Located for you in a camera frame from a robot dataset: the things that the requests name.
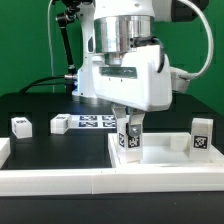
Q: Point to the white U-shaped obstacle fence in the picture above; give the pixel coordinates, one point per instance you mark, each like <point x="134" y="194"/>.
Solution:
<point x="128" y="179"/>

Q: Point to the white square tabletop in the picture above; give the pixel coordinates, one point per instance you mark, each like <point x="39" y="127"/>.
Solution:
<point x="164" y="150"/>

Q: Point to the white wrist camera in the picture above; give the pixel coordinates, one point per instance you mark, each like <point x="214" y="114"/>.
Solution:
<point x="178" y="84"/>

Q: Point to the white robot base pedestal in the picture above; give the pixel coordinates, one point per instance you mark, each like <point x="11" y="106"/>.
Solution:
<point x="85" y="90"/>

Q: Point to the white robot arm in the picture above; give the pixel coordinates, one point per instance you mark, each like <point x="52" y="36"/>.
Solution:
<point x="113" y="55"/>

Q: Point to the white marker tag sheet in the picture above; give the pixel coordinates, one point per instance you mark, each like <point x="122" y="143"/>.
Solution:
<point x="93" y="122"/>

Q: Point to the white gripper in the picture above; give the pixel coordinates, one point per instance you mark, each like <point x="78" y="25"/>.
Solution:
<point x="136" y="83"/>

